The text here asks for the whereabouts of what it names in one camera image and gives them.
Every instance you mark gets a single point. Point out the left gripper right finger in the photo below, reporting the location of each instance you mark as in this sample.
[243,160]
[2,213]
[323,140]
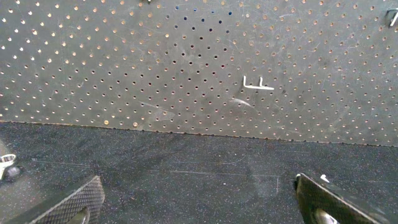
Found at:
[329,202]

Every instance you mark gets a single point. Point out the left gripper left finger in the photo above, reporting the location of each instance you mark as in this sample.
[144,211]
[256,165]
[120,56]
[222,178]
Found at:
[74,202]

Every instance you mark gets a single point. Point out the black pegboard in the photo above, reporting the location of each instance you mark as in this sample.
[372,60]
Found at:
[124,62]

